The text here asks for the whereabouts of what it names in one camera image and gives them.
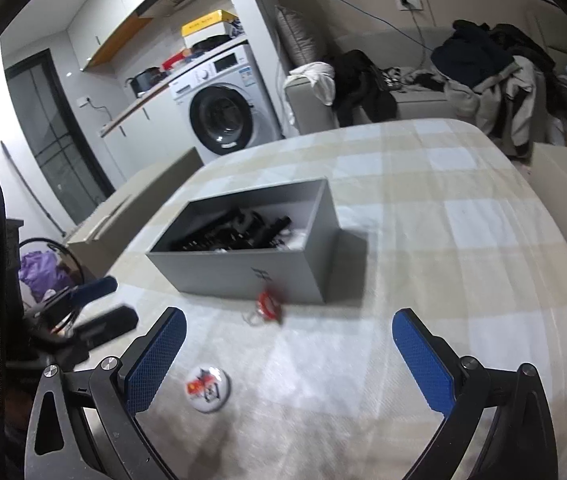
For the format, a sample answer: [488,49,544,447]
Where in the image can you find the dark clothes pile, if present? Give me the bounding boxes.
[431,20,561,159]

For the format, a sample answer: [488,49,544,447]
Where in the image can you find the grey sofa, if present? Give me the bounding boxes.
[285,15,567,134]

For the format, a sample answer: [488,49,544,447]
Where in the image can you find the beige cardboard box left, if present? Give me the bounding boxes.
[67,148,203,278]

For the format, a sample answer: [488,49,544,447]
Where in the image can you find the black claw hair clip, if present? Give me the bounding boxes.
[169,207,292,252]

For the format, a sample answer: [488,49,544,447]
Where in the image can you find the black garment on sofa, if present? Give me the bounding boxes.
[331,50,398,127]

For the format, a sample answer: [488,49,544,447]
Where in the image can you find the round pin badge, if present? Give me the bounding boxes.
[185,364,230,414]

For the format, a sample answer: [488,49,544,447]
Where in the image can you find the red white small trinket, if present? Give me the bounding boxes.
[244,288,282,326]

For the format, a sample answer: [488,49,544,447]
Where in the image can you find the wall power socket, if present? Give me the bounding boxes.
[396,0,423,12]

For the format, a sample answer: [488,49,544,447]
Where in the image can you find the grey open cardboard box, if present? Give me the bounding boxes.
[147,179,340,304]

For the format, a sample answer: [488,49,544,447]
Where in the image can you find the white washing machine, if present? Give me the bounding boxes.
[170,42,282,164]

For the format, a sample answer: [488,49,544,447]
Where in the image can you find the blue cable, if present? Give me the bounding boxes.
[232,0,434,53]

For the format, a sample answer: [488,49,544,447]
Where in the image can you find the purple plastic bag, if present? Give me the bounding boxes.
[18,250,74,302]

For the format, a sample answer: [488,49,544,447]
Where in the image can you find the grey striped pillow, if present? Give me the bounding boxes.
[276,6,327,67]

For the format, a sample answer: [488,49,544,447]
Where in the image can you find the yellow box on washer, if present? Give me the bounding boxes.
[182,10,238,49]

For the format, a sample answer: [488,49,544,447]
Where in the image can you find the white garment on armrest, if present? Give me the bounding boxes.
[283,62,335,134]

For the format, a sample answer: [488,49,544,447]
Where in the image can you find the black cooking pot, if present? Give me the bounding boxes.
[124,66,168,98]

